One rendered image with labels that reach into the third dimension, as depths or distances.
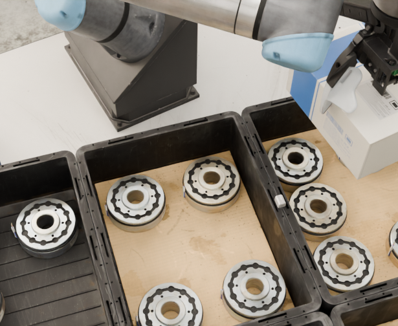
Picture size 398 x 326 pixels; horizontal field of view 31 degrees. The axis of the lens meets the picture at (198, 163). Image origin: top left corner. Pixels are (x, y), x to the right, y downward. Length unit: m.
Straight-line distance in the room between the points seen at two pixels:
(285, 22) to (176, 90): 0.74
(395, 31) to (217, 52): 0.79
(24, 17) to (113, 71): 1.39
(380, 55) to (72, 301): 0.63
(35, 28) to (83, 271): 1.68
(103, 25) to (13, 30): 1.48
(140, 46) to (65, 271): 0.46
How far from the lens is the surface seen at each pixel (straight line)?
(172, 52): 1.46
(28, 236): 1.26
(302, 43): 0.84
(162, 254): 1.24
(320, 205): 1.29
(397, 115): 1.06
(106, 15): 1.35
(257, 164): 1.22
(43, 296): 1.23
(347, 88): 1.03
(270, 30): 0.85
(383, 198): 1.35
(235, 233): 1.27
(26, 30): 2.81
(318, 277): 1.13
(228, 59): 1.69
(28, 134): 1.58
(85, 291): 1.22
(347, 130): 1.06
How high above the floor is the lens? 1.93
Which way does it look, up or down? 55 degrees down
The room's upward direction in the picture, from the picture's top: 1 degrees clockwise
